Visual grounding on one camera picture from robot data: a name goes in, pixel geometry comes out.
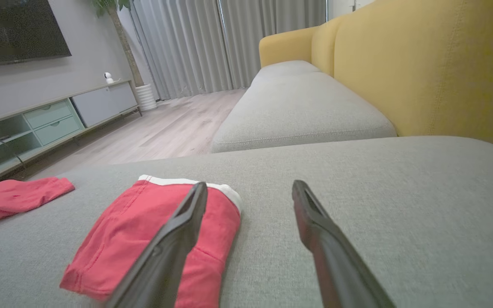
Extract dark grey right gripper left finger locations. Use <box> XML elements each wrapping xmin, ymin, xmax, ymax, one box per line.
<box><xmin>105</xmin><ymin>182</ymin><xmax>209</xmax><ymax>308</ymax></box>

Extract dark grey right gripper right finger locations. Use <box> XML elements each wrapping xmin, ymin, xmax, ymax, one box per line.
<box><xmin>292</xmin><ymin>180</ymin><xmax>397</xmax><ymax>308</ymax></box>

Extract red shorts with white trim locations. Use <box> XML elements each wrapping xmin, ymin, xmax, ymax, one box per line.
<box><xmin>59</xmin><ymin>175</ymin><xmax>243</xmax><ymax>308</ymax></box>

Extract red garment with white label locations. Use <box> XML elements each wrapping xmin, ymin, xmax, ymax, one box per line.
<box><xmin>0</xmin><ymin>177</ymin><xmax>76</xmax><ymax>226</ymax></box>

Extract grey and yellow sofa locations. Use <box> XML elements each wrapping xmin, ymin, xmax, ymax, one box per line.
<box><xmin>0</xmin><ymin>0</ymin><xmax>493</xmax><ymax>308</ymax></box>

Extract white ribbed plant pot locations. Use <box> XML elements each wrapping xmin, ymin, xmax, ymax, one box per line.
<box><xmin>135</xmin><ymin>83</ymin><xmax>158</xmax><ymax>112</ymax></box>

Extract pale green TV cabinet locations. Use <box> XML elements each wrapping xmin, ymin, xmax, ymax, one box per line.
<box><xmin>0</xmin><ymin>80</ymin><xmax>142</xmax><ymax>191</ymax></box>

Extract indoor tree with green leaves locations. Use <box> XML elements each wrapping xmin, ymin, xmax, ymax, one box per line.
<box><xmin>92</xmin><ymin>0</ymin><xmax>145</xmax><ymax>87</ymax></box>

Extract grey pleated curtain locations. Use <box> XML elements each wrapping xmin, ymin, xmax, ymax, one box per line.
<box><xmin>221</xmin><ymin>0</ymin><xmax>327</xmax><ymax>88</ymax></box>
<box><xmin>129</xmin><ymin>0</ymin><xmax>232</xmax><ymax>101</ymax></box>

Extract black wall television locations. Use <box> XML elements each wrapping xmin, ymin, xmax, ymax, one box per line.
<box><xmin>0</xmin><ymin>0</ymin><xmax>72</xmax><ymax>69</ymax></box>

